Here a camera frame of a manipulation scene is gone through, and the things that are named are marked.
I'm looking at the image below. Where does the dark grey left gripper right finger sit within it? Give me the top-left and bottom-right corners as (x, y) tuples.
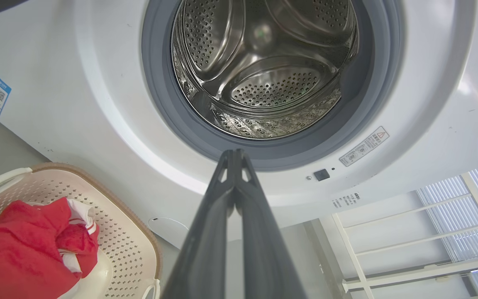
(236, 149), (307, 299)

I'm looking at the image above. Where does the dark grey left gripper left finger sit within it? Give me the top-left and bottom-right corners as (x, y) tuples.
(161, 150), (236, 299)

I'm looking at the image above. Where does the red basketball jersey white trim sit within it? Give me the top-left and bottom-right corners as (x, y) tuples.
(56, 199), (100, 277)

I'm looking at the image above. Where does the plain red garment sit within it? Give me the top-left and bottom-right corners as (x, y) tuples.
(0, 197), (83, 299)

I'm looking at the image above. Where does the cream perforated laundry basket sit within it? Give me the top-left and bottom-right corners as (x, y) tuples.
(0, 163), (163, 299)

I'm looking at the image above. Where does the stainless steel washing machine drum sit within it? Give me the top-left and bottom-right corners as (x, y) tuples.
(171, 0), (359, 140)

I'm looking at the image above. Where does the small printed text label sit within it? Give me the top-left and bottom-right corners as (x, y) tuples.
(331, 191), (362, 209)

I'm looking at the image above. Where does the grey warning sticker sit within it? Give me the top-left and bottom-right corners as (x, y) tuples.
(339, 126), (390, 167)

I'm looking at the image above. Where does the grey rubber door gasket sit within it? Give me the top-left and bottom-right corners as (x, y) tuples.
(141, 0), (405, 172)

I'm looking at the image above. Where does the white front-load washing machine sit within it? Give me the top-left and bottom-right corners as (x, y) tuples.
(0, 0), (478, 250)

